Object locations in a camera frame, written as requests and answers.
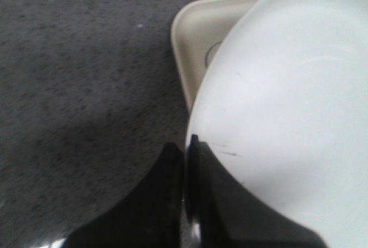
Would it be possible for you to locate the beige rabbit serving tray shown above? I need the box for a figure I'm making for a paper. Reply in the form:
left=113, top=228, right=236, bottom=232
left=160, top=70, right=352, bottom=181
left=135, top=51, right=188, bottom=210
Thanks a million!
left=170, top=0, right=259, bottom=110

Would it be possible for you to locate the white round plate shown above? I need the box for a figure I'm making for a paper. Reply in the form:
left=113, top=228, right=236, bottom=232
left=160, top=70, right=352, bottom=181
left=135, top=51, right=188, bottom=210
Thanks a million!
left=187, top=0, right=367, bottom=247

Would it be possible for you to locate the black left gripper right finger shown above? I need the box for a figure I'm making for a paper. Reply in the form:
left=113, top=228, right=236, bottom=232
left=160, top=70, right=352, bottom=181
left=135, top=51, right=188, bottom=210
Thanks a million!
left=185, top=135, right=326, bottom=247

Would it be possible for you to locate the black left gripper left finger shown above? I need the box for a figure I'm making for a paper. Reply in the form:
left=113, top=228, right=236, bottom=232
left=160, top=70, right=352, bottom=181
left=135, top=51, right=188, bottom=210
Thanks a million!
left=63, top=143, right=184, bottom=247

